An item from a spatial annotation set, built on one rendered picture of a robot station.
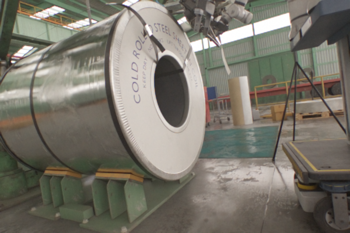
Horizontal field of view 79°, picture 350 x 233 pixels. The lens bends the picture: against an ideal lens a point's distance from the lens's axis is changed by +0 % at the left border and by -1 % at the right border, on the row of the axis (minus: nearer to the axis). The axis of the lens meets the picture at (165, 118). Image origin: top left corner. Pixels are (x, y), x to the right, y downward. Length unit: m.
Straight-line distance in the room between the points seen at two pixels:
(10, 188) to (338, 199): 2.49
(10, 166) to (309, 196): 2.45
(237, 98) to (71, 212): 5.22
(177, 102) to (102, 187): 0.85
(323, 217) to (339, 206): 0.08
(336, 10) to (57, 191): 1.99
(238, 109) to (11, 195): 5.23
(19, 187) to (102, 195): 1.18
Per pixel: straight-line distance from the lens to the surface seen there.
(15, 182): 2.58
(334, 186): 1.15
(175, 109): 1.75
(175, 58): 1.61
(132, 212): 1.41
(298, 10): 1.61
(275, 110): 6.36
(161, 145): 1.28
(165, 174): 1.32
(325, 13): 1.08
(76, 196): 1.90
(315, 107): 6.19
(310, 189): 1.40
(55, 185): 1.95
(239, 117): 6.16
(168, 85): 1.79
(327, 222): 1.24
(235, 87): 6.16
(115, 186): 1.48
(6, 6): 2.03
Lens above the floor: 0.64
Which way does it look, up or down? 2 degrees down
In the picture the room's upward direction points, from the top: 8 degrees counter-clockwise
